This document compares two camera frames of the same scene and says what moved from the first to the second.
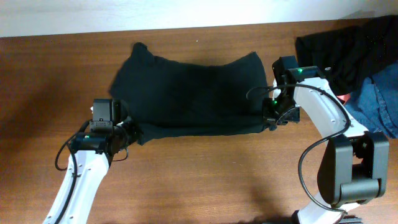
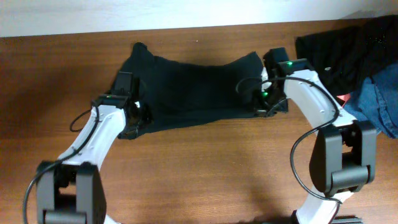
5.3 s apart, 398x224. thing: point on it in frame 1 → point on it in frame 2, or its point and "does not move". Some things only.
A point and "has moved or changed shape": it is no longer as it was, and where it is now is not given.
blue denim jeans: x=374 y=104 does not move
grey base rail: x=351 y=220 does not move
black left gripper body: x=127 y=131 → x=131 y=130
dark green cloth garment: x=160 y=98 has moved or changed shape
